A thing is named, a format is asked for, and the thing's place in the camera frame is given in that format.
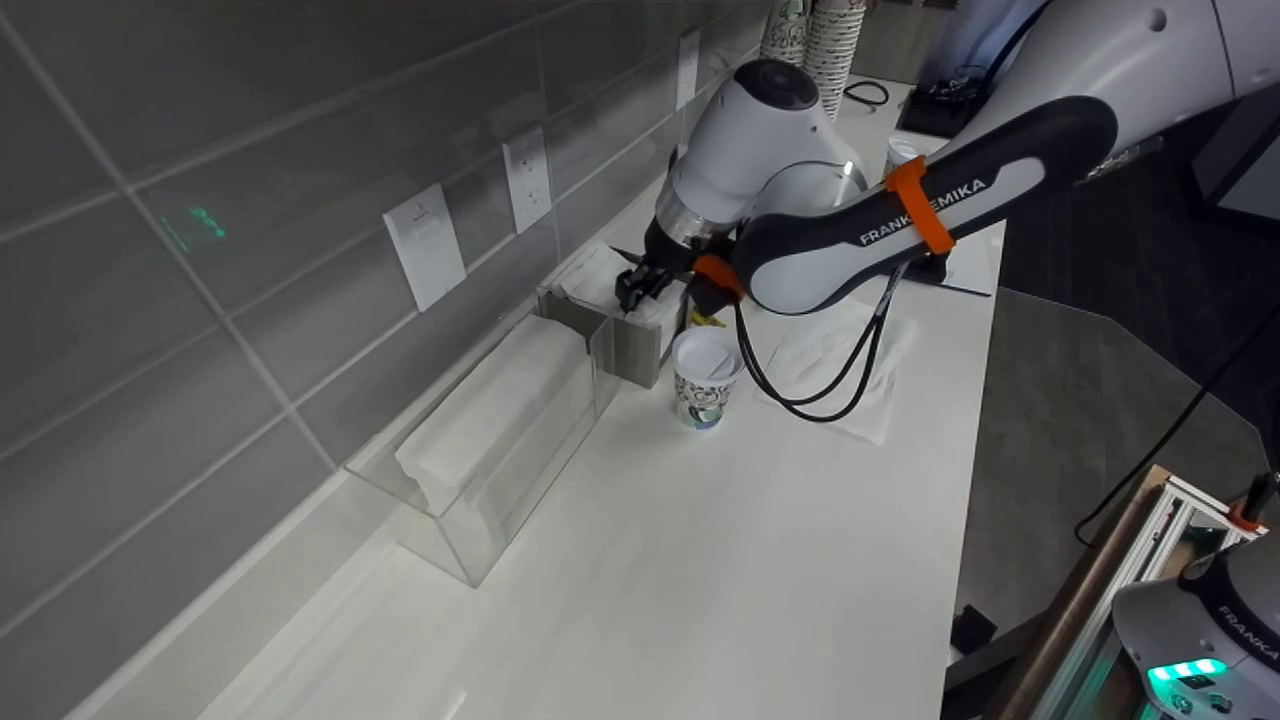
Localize black flat device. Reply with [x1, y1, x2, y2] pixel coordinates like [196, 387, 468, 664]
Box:
[897, 76, 995, 141]

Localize white wall switch plate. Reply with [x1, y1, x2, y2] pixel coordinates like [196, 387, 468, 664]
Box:
[380, 181, 474, 315]

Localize orange forearm cable strap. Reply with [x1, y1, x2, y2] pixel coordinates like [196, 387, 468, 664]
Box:
[884, 153, 960, 262]

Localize thin black cable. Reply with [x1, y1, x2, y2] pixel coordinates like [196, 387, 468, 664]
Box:
[1071, 305, 1280, 545]

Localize pale translucent container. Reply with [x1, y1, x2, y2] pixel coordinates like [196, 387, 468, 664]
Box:
[926, 0, 1053, 87]

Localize small patterned paper cup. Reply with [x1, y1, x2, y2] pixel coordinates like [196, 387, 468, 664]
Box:
[670, 323, 750, 434]

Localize white folded paper towels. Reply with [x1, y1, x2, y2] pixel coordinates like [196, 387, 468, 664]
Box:
[394, 315, 596, 517]

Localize white napkin stack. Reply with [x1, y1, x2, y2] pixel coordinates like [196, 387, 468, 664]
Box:
[545, 252, 672, 336]

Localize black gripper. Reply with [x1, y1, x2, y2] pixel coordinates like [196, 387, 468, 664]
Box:
[612, 217, 708, 320]

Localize black rectangular object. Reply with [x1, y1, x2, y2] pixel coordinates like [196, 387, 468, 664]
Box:
[905, 252, 960, 293]

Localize shorter paper cup stack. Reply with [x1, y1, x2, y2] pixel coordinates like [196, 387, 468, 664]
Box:
[760, 0, 814, 71]

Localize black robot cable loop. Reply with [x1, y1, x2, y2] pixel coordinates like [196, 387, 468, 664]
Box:
[726, 257, 905, 427]

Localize grey metal napkin holder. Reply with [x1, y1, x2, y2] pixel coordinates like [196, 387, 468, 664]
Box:
[532, 246, 695, 393]

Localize wide white wall outlet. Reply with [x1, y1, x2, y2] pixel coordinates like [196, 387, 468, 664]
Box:
[672, 28, 704, 118]

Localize orange wrist cable strap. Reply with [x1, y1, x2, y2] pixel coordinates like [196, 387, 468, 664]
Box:
[688, 252, 750, 305]

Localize clear acrylic towel dispenser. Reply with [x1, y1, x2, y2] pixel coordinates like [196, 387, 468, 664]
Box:
[342, 312, 624, 592]

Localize wooden stand frame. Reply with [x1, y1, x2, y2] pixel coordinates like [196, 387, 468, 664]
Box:
[995, 461, 1274, 720]

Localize black cable on counter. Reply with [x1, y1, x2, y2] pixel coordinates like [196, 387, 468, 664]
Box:
[839, 76, 897, 111]

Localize white flat board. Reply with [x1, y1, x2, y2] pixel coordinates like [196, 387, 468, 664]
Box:
[927, 217, 1008, 301]

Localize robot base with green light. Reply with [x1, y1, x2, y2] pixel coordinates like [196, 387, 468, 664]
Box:
[1113, 533, 1280, 720]

